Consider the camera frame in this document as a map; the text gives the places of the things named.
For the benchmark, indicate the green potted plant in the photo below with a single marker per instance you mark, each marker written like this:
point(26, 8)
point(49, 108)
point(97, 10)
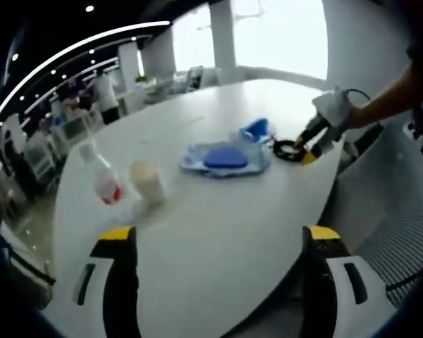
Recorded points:
point(141, 79)

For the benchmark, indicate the grey-framed office chair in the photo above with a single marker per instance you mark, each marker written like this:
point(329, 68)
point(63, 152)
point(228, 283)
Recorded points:
point(201, 77)

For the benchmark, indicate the person's right hand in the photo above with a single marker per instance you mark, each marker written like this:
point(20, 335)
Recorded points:
point(346, 116)

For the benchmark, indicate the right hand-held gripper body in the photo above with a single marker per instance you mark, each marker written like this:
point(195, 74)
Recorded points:
point(328, 109)

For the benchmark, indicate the curved ceiling light strip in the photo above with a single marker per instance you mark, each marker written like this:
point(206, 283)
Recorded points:
point(74, 49)

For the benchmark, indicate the grey mesh office chair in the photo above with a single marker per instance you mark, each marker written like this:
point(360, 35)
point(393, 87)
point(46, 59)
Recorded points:
point(384, 211)

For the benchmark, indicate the white paper cup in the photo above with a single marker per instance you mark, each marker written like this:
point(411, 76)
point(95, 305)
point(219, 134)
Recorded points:
point(148, 183)

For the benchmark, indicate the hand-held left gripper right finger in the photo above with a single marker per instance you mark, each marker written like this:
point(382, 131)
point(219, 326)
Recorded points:
point(317, 281)

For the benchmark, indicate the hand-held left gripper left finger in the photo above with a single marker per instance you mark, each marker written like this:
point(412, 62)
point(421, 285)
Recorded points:
point(123, 281)

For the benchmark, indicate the white table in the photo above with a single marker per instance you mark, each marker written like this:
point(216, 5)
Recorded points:
point(215, 229)

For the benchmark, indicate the clear plastic bottle red label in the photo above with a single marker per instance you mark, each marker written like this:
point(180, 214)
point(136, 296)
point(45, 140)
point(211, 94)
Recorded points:
point(102, 176)

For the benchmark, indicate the clear bag with blue item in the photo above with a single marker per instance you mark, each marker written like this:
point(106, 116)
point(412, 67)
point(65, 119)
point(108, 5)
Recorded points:
point(225, 160)

